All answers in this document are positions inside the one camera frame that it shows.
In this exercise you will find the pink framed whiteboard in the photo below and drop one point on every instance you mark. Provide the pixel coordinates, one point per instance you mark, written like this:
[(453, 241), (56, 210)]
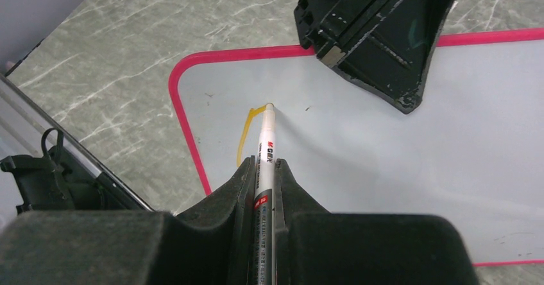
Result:
[(472, 152)]

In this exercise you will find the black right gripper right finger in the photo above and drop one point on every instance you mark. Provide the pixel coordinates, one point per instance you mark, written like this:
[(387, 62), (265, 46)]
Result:
[(316, 246)]

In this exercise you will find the white marker pen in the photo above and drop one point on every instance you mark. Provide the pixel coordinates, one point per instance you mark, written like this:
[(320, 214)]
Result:
[(263, 258)]

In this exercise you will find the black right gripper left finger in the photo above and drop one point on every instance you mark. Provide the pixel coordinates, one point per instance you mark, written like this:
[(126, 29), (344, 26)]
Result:
[(208, 243)]

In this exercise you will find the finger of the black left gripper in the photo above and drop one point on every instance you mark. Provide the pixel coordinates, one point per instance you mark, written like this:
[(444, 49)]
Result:
[(382, 46)]

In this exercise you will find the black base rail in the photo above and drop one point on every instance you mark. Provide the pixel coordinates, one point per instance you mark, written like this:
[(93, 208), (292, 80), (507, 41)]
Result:
[(44, 168)]

